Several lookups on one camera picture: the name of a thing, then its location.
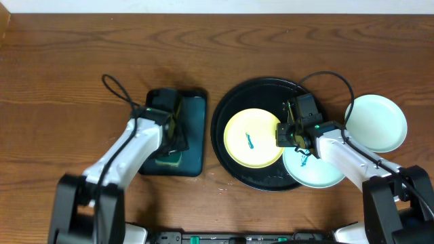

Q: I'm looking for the light green plate front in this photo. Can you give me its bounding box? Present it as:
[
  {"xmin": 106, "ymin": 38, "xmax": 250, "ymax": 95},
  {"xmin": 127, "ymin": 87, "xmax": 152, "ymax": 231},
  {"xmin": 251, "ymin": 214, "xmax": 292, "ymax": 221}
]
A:
[{"xmin": 345, "ymin": 94, "xmax": 408, "ymax": 153}]

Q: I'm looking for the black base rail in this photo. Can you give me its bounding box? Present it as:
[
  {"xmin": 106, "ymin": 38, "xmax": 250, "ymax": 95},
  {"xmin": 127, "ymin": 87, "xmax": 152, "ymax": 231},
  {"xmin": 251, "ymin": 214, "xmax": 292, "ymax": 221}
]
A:
[{"xmin": 125, "ymin": 223, "xmax": 367, "ymax": 244}]

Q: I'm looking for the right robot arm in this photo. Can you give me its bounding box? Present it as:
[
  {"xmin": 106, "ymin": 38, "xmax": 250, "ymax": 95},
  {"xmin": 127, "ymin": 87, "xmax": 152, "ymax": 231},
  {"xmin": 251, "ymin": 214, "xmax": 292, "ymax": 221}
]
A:
[{"xmin": 275, "ymin": 121, "xmax": 433, "ymax": 243}]

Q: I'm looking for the yellow plate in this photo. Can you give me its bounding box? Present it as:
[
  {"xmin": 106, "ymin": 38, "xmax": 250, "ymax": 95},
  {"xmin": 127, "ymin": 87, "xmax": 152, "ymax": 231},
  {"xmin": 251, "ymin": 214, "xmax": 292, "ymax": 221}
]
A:
[{"xmin": 223, "ymin": 108, "xmax": 283, "ymax": 169}]

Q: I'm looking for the light green plate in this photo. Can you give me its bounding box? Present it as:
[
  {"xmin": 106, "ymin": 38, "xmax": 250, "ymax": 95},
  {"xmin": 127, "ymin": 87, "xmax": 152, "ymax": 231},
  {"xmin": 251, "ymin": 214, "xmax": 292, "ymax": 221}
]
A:
[
  {"xmin": 282, "ymin": 147, "xmax": 345, "ymax": 188},
  {"xmin": 345, "ymin": 94, "xmax": 408, "ymax": 153}
]

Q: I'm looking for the green yellow sponge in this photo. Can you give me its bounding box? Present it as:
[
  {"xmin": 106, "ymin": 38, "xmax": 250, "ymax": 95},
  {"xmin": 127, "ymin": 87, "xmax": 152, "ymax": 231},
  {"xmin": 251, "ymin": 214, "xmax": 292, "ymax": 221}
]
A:
[{"xmin": 155, "ymin": 152, "xmax": 182, "ymax": 167}]

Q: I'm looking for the black round tray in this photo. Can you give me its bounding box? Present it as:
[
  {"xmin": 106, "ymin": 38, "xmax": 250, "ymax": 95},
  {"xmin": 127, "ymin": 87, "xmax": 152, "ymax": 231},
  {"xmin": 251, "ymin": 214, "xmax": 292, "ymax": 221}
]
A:
[{"xmin": 210, "ymin": 77, "xmax": 309, "ymax": 192}]

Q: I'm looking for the black rectangular water tray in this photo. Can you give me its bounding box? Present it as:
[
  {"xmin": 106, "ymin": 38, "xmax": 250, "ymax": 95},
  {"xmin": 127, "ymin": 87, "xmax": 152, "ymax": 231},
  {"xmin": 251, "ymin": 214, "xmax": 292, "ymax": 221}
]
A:
[{"xmin": 138, "ymin": 90, "xmax": 207, "ymax": 177}]

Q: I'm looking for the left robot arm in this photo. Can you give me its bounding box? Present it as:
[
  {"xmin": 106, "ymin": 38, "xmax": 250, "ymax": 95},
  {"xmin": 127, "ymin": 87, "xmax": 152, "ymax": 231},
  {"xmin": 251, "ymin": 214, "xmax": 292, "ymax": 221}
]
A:
[{"xmin": 48, "ymin": 106, "xmax": 189, "ymax": 243}]

